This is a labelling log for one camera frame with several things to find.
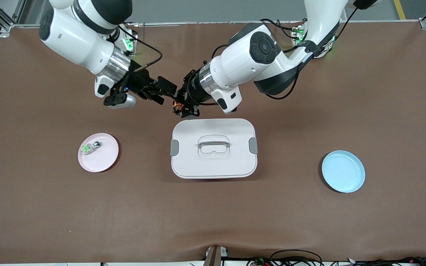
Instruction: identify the black cable bundle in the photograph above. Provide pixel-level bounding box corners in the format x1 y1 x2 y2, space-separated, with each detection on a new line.
348 257 426 266

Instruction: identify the brown table mat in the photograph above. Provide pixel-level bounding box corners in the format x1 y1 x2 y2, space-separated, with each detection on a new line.
0 20 426 265

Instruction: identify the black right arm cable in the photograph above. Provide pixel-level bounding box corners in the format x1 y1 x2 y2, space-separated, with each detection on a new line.
117 26 163 72

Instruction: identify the light blue round plate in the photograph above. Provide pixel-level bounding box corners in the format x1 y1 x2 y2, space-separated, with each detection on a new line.
322 150 366 193

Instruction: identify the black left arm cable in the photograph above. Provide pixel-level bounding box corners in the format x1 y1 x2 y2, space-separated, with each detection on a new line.
211 7 359 100

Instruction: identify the green and white push-button switch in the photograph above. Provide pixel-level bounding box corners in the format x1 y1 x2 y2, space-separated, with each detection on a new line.
82 141 101 155

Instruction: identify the pink round plate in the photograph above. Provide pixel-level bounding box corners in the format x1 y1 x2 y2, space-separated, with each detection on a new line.
78 133 119 173

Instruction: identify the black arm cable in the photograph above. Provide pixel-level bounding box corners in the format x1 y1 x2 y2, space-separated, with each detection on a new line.
211 7 359 100
117 26 163 72

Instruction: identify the grey box lid handle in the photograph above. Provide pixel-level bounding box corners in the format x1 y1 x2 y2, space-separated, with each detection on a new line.
197 135 231 159

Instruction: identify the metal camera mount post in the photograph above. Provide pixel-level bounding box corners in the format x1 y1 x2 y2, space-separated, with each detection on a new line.
203 245 228 266

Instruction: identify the black looped cable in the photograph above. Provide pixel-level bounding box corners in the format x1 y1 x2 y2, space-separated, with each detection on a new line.
270 249 323 266

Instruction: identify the black base cable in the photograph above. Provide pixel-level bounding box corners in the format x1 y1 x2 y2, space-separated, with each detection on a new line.
260 18 307 37

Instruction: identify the white lidded storage box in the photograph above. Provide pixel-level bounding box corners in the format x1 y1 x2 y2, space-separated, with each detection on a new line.
170 118 258 180

